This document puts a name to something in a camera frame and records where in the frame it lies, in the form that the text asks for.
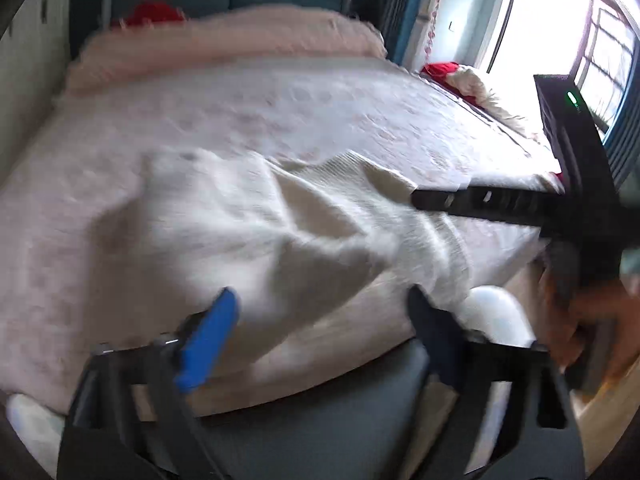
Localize pink duvet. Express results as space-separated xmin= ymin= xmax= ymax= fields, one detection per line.
xmin=65 ymin=4 xmax=388 ymax=96

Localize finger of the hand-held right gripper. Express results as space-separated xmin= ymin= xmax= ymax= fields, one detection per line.
xmin=410 ymin=184 xmax=561 ymax=233

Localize red hanging ornament string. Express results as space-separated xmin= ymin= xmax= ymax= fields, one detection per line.
xmin=421 ymin=0 xmax=448 ymax=61

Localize white knit sweater black hearts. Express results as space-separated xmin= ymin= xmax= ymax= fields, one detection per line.
xmin=92 ymin=147 xmax=483 ymax=361

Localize window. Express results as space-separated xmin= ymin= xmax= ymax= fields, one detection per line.
xmin=480 ymin=0 xmax=640 ymax=146

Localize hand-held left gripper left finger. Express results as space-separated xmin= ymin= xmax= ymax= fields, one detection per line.
xmin=57 ymin=287 xmax=241 ymax=480

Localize bed with pink cover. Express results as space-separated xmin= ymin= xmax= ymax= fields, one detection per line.
xmin=0 ymin=55 xmax=566 ymax=416

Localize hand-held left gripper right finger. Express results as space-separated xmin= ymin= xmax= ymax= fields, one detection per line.
xmin=407 ymin=285 xmax=586 ymax=480

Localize grey bed footboard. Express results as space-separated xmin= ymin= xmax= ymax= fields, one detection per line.
xmin=200 ymin=340 xmax=466 ymax=480

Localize white round object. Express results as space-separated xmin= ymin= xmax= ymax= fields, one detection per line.
xmin=460 ymin=285 xmax=533 ymax=348

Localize grey curtain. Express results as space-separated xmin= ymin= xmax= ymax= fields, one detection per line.
xmin=380 ymin=0 xmax=418 ymax=63

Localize red pillow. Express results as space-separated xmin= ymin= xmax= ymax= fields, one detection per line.
xmin=120 ymin=1 xmax=186 ymax=26

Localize red cloth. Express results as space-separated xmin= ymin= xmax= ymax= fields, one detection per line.
xmin=420 ymin=61 xmax=463 ymax=93

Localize white wardrobe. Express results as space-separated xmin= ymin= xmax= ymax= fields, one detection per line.
xmin=0 ymin=0 xmax=76 ymax=176

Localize crumpled white cloth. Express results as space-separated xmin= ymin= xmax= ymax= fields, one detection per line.
xmin=447 ymin=66 xmax=543 ymax=136

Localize person's right hand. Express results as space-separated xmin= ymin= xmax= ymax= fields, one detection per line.
xmin=541 ymin=260 xmax=640 ymax=376

